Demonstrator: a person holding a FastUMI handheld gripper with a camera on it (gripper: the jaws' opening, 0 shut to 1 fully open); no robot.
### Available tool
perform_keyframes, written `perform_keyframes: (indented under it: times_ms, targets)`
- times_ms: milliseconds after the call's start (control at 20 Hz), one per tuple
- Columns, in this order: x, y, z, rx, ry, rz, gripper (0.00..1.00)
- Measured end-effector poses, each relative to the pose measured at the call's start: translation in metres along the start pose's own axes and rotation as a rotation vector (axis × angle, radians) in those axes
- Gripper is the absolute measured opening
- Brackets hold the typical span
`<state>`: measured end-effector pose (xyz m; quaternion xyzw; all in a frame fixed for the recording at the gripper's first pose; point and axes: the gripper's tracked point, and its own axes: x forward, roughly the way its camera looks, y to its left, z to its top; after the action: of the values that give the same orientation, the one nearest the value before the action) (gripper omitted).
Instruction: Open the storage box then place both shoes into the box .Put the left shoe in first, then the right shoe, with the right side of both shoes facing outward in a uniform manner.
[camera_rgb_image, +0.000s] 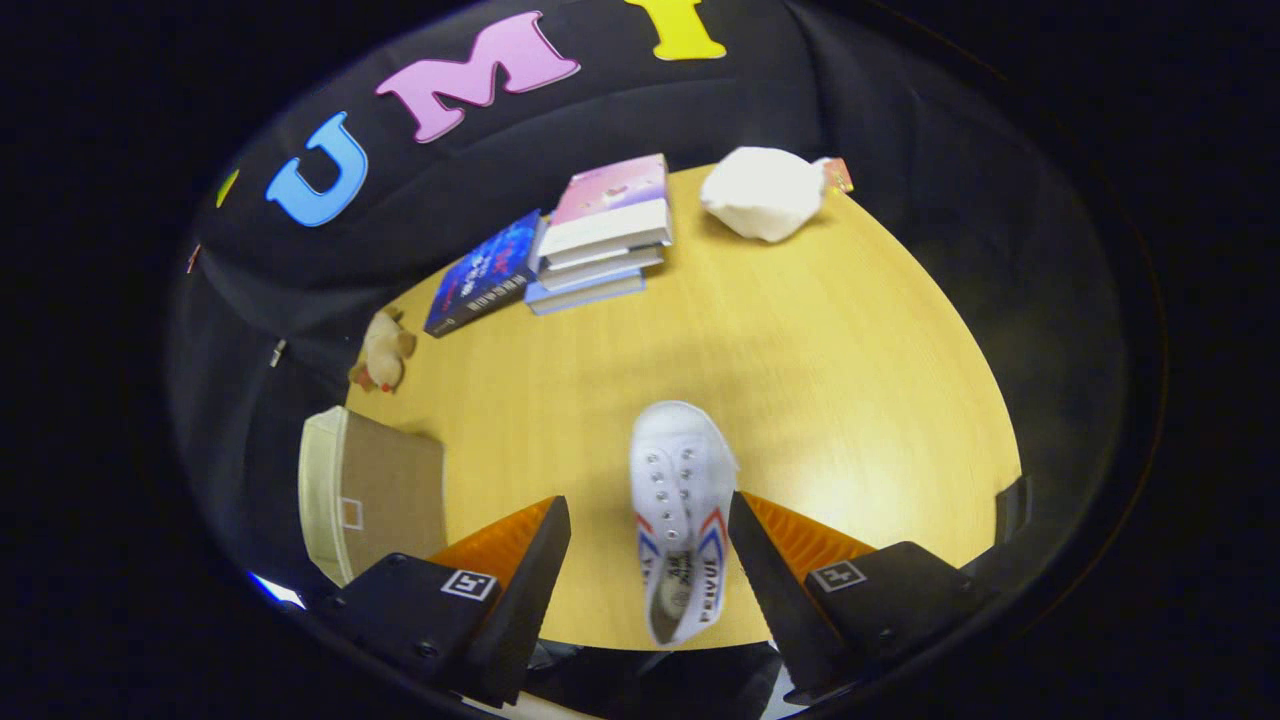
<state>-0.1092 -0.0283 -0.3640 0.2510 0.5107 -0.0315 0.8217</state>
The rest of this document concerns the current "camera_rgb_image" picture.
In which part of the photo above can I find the white shoe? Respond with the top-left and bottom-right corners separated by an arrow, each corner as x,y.
630,400 -> 740,648

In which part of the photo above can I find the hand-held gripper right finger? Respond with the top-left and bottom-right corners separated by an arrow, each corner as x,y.
727,490 -> 1001,706

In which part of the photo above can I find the beige fabric storage box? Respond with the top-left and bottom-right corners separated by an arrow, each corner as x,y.
298,406 -> 448,588

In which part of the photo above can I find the light blue book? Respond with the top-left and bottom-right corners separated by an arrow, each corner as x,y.
524,268 -> 647,317

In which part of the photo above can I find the dark blue book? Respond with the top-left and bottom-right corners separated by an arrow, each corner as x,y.
424,209 -> 546,339

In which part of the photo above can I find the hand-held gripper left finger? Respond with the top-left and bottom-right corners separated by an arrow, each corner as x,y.
320,495 -> 572,709

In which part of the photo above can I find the pink cover book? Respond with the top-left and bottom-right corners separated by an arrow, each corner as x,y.
537,153 -> 674,263

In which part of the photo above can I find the lit monitor screen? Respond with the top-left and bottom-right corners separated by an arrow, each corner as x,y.
248,570 -> 307,611

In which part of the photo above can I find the beige plush dog toy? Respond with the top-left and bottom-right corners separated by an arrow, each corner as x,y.
348,308 -> 418,394

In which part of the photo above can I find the white plush toy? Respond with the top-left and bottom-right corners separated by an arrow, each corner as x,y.
699,146 -> 855,244

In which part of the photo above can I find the white book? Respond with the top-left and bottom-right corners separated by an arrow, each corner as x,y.
540,243 -> 666,293

